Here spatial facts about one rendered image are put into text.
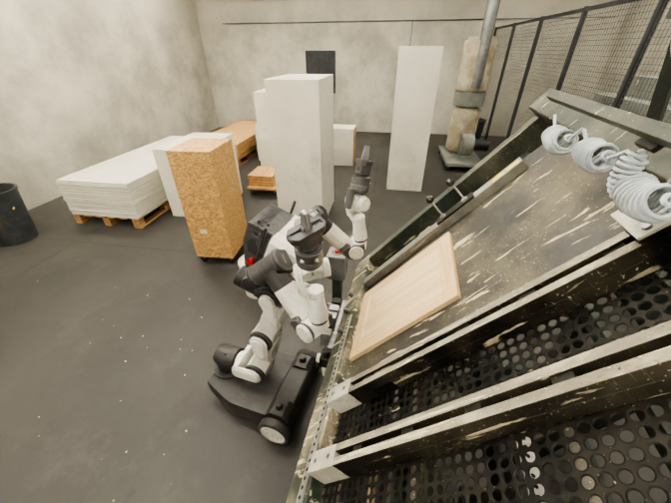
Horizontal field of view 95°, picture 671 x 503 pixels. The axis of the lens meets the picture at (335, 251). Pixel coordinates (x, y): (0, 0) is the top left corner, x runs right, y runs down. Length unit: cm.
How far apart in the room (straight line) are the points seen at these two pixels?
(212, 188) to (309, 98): 143
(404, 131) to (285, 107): 212
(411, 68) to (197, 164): 326
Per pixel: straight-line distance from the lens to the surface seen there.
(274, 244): 127
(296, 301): 117
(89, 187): 508
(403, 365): 100
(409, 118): 517
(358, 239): 157
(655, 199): 76
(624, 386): 69
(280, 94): 381
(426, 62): 511
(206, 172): 319
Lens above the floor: 201
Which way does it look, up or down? 33 degrees down
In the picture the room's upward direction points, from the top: straight up
